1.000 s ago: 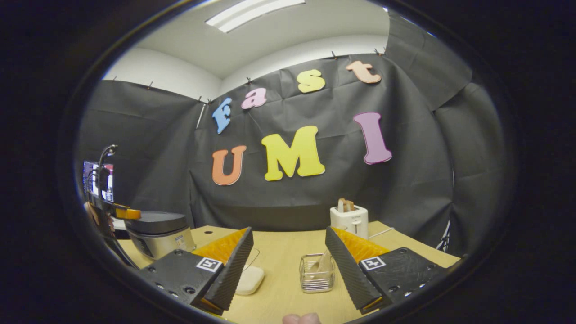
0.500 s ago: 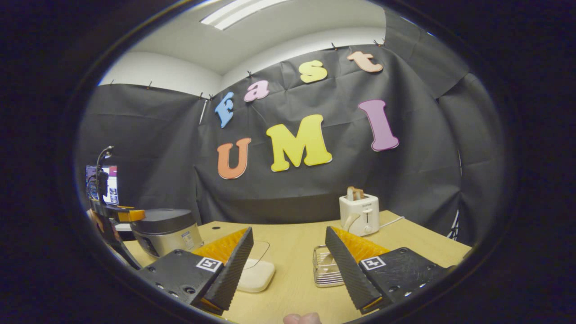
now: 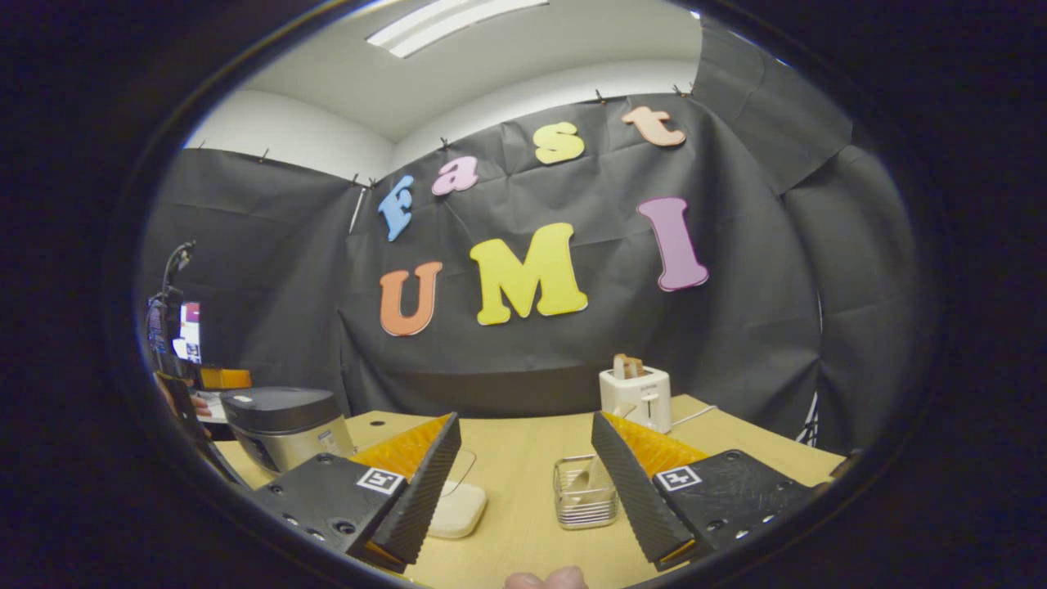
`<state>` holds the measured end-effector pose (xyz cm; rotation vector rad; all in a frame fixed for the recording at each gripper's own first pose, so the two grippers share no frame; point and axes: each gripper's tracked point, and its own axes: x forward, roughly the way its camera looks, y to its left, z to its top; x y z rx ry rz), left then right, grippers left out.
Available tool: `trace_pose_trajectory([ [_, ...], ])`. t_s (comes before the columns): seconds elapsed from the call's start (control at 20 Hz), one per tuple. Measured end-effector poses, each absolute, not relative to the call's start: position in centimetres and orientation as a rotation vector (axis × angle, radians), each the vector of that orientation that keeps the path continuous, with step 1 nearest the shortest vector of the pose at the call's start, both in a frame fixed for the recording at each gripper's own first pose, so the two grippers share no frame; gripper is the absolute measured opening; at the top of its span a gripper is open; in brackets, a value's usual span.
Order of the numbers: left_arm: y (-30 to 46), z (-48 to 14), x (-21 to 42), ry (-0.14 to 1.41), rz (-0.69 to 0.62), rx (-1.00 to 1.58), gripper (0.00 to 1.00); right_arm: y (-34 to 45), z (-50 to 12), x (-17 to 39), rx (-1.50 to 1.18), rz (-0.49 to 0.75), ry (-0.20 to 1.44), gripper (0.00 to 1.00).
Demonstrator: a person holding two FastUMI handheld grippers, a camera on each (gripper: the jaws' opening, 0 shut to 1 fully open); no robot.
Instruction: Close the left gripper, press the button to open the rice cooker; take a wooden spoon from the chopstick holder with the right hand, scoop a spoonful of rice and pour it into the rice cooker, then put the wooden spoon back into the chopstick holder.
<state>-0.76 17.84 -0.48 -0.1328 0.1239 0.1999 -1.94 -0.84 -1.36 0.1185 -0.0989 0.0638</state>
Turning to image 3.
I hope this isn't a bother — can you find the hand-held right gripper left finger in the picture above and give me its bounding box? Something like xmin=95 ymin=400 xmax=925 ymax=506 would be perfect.
xmin=245 ymin=411 xmax=463 ymax=573

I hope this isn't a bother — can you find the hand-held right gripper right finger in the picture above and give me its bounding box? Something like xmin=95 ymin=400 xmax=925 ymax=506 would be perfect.
xmin=591 ymin=411 xmax=819 ymax=572

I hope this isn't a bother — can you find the wooden spoon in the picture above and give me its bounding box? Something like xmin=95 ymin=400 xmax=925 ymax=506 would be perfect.
xmin=568 ymin=458 xmax=610 ymax=504

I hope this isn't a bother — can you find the wire chopstick holder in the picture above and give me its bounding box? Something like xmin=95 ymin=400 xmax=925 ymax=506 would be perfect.
xmin=553 ymin=455 xmax=620 ymax=530

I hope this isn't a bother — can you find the black silver rice cooker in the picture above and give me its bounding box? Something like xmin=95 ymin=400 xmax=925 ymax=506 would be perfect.
xmin=219 ymin=386 xmax=357 ymax=475

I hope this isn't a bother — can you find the computer monitor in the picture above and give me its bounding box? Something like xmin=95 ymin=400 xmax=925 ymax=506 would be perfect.
xmin=176 ymin=301 xmax=204 ymax=365

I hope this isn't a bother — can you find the white side table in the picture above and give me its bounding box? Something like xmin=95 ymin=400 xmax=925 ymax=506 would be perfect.
xmin=196 ymin=391 xmax=234 ymax=425

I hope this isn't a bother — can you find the white toaster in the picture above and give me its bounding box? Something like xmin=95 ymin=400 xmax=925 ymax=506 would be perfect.
xmin=599 ymin=366 xmax=673 ymax=434

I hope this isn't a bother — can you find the black backdrop cloth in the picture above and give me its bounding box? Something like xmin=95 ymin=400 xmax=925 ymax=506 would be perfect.
xmin=139 ymin=16 xmax=925 ymax=447

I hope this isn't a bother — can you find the ceiling light panel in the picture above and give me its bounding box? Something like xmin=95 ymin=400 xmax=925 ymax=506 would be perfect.
xmin=366 ymin=0 xmax=549 ymax=58

